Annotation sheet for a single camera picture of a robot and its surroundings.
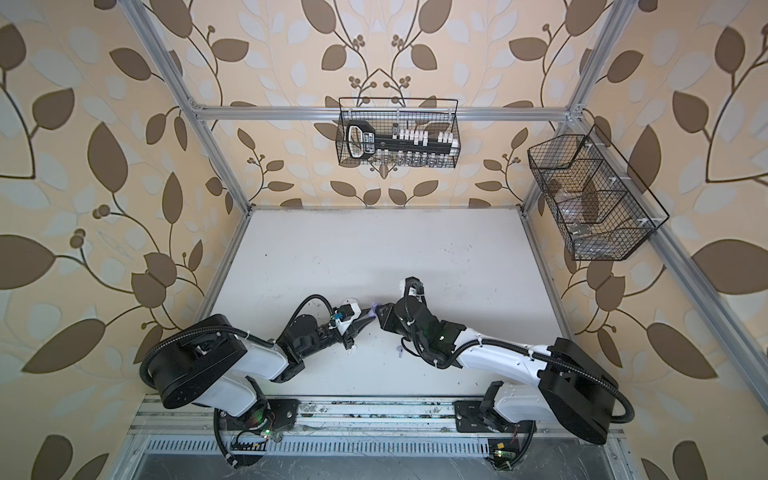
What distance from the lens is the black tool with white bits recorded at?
2.71 ft

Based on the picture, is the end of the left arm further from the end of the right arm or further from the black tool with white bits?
the black tool with white bits

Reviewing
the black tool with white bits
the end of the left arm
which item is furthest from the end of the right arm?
the black tool with white bits
